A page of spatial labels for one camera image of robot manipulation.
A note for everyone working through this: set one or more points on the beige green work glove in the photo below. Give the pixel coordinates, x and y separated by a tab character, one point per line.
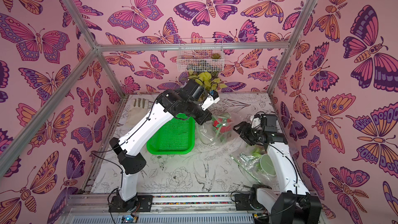
137	111

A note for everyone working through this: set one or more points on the red dragon fruit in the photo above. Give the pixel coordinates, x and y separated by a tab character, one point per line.
223	127

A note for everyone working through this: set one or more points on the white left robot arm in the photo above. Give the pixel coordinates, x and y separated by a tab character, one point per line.
192	100

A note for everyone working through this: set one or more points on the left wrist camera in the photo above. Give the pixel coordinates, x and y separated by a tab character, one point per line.
212	98

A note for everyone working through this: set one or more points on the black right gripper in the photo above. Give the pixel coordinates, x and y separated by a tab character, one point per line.
249	131

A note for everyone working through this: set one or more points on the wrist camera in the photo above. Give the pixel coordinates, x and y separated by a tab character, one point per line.
212	98
255	121

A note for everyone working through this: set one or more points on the green plastic basket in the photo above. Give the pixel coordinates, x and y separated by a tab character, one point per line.
176	137

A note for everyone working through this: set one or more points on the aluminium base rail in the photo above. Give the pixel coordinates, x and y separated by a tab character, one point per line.
208	208

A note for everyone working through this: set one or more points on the potted green leafy plant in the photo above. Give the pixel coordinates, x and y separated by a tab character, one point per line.
208	80

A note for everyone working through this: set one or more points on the aluminium frame post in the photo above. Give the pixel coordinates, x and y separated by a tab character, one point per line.
73	8

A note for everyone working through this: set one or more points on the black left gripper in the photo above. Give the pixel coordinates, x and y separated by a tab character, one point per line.
207	115

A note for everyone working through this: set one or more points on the clear zip-top bag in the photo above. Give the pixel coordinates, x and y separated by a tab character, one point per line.
206	132

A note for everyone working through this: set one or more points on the white wire wall basket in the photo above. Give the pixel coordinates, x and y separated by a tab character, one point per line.
200	55

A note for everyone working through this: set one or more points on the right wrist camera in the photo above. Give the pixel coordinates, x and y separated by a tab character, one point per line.
255	121

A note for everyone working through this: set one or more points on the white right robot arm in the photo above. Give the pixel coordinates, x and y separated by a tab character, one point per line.
279	168

